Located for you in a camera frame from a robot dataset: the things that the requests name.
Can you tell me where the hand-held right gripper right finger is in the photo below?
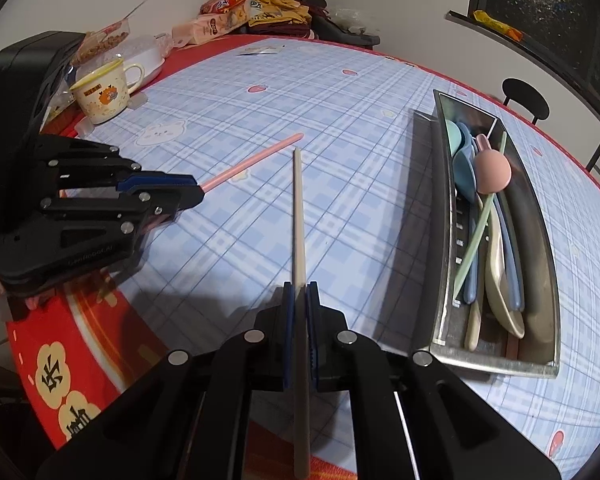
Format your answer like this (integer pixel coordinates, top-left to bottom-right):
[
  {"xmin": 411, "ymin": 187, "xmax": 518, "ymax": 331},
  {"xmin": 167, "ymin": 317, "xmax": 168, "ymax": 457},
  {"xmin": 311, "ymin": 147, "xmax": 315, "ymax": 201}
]
[{"xmin": 305, "ymin": 281, "xmax": 563, "ymax": 480}]

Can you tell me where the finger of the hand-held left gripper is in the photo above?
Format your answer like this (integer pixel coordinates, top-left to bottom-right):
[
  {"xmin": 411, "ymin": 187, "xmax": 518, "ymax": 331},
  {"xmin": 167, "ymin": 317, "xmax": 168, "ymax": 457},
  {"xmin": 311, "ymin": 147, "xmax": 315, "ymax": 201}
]
[
  {"xmin": 35, "ymin": 189, "xmax": 201, "ymax": 233},
  {"xmin": 35, "ymin": 136, "xmax": 201, "ymax": 192}
]

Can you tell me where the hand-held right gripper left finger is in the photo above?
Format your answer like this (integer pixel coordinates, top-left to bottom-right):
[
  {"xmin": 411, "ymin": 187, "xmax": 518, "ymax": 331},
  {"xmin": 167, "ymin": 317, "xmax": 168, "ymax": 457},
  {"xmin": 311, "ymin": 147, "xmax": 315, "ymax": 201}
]
[{"xmin": 35, "ymin": 282, "xmax": 297, "ymax": 480}]

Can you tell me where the beige chopstick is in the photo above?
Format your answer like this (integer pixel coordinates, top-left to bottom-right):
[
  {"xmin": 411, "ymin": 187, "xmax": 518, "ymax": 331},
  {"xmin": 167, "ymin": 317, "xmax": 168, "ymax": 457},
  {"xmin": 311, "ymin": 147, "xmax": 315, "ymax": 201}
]
[
  {"xmin": 464, "ymin": 290, "xmax": 485, "ymax": 352},
  {"xmin": 291, "ymin": 146, "xmax": 313, "ymax": 480}
]

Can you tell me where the beige spoon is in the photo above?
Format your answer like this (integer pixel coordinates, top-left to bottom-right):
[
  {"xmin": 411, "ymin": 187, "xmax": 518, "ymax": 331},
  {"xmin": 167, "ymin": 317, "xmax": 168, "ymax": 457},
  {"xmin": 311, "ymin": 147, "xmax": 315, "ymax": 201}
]
[{"xmin": 484, "ymin": 220, "xmax": 526, "ymax": 339}]

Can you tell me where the blue chopstick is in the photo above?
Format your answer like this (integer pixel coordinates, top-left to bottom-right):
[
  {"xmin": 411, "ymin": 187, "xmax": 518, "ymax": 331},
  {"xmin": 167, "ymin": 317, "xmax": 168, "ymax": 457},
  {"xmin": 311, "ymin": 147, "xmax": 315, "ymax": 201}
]
[{"xmin": 494, "ymin": 192, "xmax": 519, "ymax": 311}]

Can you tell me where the stainless steel utensil tray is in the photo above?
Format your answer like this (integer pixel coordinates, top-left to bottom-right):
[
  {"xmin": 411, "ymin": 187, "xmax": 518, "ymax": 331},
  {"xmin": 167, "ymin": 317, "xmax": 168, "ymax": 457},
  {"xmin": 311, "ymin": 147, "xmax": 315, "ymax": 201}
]
[{"xmin": 412, "ymin": 89, "xmax": 561, "ymax": 380}]

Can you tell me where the blue spoon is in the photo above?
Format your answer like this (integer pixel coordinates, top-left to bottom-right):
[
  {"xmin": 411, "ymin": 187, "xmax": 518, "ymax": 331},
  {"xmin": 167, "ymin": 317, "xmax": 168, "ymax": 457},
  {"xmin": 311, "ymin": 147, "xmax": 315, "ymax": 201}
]
[{"xmin": 452, "ymin": 142, "xmax": 485, "ymax": 306}]

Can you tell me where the pink spoon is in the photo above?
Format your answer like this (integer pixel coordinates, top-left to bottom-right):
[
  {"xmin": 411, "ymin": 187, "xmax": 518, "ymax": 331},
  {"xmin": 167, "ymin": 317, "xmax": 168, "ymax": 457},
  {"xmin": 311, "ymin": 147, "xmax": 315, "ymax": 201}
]
[{"xmin": 472, "ymin": 134, "xmax": 513, "ymax": 196}]

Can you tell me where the green spoon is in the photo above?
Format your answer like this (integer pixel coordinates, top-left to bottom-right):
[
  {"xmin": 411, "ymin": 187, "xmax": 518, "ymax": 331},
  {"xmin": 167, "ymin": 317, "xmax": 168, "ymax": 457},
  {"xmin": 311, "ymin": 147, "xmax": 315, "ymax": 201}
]
[{"xmin": 445, "ymin": 119, "xmax": 464, "ymax": 158}]

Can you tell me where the cream printed mug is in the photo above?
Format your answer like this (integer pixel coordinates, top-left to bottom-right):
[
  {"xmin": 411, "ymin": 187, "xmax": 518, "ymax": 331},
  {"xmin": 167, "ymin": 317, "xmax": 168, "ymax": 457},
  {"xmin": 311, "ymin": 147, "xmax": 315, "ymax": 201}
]
[{"xmin": 69, "ymin": 57, "xmax": 146, "ymax": 126}]

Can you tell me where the clear snack bag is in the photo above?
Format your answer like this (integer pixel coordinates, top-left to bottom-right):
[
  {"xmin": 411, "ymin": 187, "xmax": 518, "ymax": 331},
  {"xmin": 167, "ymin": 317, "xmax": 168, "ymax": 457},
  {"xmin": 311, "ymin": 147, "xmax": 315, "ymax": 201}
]
[{"xmin": 72, "ymin": 0, "xmax": 148, "ymax": 68}]

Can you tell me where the beige snack packet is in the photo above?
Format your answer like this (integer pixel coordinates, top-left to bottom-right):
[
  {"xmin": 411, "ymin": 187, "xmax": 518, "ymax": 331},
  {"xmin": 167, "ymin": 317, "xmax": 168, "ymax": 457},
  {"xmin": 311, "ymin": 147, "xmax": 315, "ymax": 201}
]
[{"xmin": 172, "ymin": 12, "xmax": 245, "ymax": 47}]

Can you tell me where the white paper card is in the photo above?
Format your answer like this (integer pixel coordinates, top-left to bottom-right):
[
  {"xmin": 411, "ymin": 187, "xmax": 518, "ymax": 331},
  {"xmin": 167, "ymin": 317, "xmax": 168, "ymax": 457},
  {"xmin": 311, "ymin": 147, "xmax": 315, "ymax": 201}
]
[{"xmin": 237, "ymin": 44, "xmax": 285, "ymax": 57}]

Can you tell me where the red tablecloth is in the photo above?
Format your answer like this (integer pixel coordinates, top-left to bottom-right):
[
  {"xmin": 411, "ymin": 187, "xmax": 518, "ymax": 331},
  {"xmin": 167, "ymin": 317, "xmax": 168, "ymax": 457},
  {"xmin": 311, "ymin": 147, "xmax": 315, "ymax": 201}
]
[{"xmin": 5, "ymin": 30, "xmax": 600, "ymax": 480}]

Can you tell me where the blue plaid tablecloth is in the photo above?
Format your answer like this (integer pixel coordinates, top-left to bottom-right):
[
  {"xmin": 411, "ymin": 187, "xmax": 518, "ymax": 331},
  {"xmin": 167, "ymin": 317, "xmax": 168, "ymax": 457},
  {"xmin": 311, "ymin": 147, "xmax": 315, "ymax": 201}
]
[{"xmin": 70, "ymin": 35, "xmax": 600, "ymax": 476}]

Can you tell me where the orange snack packet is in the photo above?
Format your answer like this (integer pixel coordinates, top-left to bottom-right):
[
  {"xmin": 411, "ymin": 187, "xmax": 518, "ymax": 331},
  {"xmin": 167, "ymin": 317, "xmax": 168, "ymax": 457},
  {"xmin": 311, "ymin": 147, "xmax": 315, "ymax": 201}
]
[{"xmin": 201, "ymin": 0, "xmax": 255, "ymax": 16}]

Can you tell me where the yellow printed cloth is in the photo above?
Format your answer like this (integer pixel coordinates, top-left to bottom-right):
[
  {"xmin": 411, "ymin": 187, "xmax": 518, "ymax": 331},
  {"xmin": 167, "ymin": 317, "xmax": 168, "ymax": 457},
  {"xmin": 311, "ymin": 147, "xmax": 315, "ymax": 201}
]
[{"xmin": 247, "ymin": 0, "xmax": 313, "ymax": 28}]

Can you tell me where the dark clothing pile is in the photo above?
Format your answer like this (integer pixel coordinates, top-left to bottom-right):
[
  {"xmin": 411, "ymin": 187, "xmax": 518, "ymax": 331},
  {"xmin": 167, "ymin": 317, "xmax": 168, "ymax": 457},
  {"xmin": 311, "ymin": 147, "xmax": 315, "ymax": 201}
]
[{"xmin": 250, "ymin": 0, "xmax": 381, "ymax": 48}]

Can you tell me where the clear plastic bag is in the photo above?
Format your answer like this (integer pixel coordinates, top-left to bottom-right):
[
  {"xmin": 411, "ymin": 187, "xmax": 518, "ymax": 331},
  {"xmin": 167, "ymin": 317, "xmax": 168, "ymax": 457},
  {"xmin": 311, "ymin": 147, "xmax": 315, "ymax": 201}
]
[{"xmin": 327, "ymin": 7, "xmax": 368, "ymax": 33}]

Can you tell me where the black round stool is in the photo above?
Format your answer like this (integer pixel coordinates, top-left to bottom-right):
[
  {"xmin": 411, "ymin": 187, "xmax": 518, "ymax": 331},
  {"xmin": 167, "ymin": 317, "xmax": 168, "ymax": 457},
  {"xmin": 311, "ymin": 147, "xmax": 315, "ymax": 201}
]
[{"xmin": 501, "ymin": 77, "xmax": 550, "ymax": 126}]

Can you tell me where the yellow snack packet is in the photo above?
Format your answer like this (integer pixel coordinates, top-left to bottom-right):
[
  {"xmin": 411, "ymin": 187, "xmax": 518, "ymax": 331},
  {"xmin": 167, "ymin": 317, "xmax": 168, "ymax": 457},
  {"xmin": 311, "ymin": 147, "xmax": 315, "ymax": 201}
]
[{"xmin": 472, "ymin": 10, "xmax": 523, "ymax": 42}]

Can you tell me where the dark window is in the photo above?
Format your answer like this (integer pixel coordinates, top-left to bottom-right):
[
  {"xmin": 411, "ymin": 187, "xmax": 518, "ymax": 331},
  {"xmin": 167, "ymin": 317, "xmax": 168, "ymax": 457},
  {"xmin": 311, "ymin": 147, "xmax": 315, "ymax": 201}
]
[{"xmin": 447, "ymin": 0, "xmax": 600, "ymax": 126}]

